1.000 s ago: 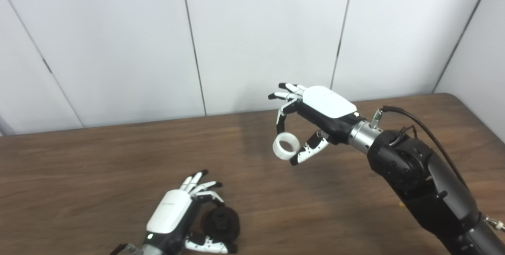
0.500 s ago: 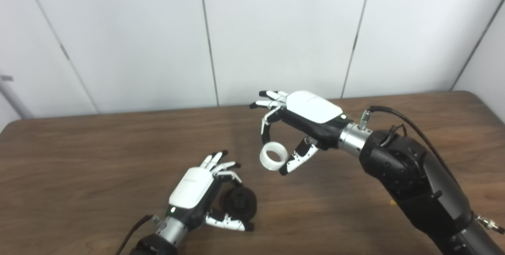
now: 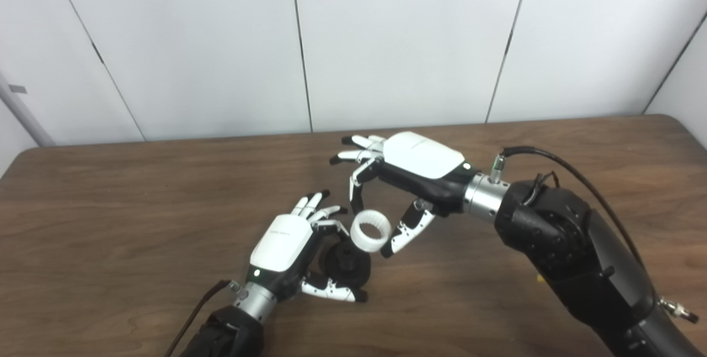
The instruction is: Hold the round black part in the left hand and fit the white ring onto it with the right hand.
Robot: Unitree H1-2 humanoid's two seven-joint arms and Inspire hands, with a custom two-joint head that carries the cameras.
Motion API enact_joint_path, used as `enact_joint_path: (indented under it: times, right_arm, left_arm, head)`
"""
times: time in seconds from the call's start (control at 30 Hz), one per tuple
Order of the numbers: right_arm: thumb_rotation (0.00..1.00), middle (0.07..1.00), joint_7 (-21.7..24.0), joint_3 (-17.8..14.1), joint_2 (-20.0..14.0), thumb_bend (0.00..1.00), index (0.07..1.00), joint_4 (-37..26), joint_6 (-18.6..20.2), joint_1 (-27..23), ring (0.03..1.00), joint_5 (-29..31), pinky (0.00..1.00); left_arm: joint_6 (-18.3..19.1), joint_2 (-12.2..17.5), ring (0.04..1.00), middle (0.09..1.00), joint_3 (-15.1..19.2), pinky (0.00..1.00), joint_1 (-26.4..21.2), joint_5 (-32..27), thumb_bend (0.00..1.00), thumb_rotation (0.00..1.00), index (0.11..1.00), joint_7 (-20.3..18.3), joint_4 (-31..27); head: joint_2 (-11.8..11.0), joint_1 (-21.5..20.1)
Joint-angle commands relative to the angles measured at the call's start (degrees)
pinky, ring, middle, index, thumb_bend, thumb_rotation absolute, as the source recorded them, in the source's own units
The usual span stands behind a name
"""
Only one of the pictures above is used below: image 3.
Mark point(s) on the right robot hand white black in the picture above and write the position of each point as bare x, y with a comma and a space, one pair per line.
422, 155

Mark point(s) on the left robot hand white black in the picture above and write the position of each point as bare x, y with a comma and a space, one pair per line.
281, 241

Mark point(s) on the round black part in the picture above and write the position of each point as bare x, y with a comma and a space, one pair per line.
345, 263

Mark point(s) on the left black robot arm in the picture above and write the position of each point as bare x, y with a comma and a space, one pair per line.
226, 335

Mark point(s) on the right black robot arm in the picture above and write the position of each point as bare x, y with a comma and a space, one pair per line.
574, 246

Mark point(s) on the grey wall corner post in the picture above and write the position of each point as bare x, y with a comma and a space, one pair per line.
22, 111

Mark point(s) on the small grey wall tag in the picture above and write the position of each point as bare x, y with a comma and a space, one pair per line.
17, 89

